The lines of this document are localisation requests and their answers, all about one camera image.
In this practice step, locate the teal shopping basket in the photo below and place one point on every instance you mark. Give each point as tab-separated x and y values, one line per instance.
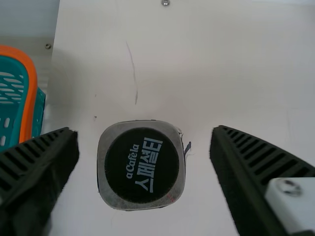
29	98

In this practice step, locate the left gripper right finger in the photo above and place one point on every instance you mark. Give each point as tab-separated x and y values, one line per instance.
246	172

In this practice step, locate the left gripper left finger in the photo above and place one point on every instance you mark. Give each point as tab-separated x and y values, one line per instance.
29	177

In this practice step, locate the dark coffee bottle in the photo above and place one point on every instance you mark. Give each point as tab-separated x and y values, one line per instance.
141	162

